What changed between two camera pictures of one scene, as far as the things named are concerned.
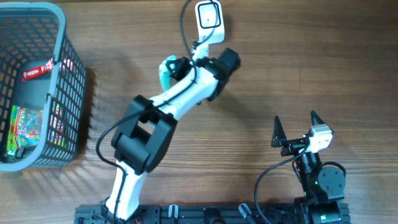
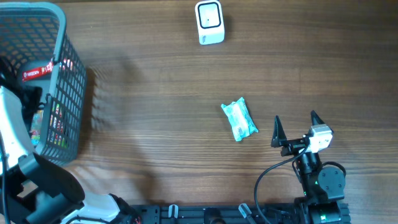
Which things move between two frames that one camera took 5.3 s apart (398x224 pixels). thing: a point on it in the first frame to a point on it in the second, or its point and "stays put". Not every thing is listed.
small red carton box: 56,133 stays put
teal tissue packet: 165,73 to 240,119
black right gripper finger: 315,119 stays put
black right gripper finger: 278,134 stays put
